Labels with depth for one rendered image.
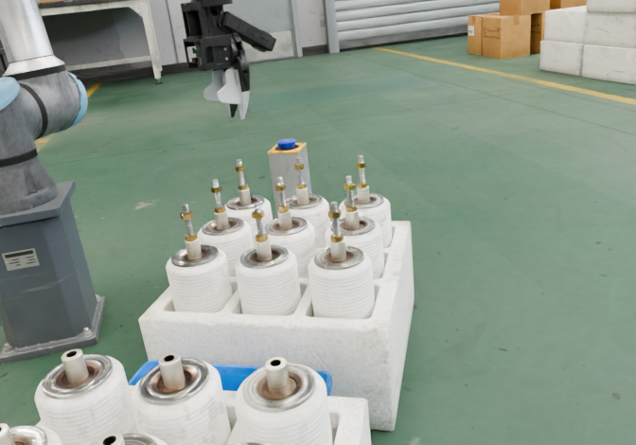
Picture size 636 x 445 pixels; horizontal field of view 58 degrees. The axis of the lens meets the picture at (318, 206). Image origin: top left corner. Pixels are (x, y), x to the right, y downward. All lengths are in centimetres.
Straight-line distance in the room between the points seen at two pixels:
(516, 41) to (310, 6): 234
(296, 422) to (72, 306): 76
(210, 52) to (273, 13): 508
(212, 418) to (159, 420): 6
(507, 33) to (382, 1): 201
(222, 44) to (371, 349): 56
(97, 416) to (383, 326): 38
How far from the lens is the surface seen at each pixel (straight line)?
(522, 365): 106
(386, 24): 635
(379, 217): 104
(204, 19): 104
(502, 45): 464
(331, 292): 83
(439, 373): 103
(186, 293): 92
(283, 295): 88
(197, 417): 64
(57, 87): 128
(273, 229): 98
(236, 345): 90
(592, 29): 367
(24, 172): 121
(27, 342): 131
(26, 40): 129
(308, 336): 85
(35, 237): 121
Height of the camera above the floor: 63
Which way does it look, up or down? 21 degrees down
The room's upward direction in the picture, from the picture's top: 6 degrees counter-clockwise
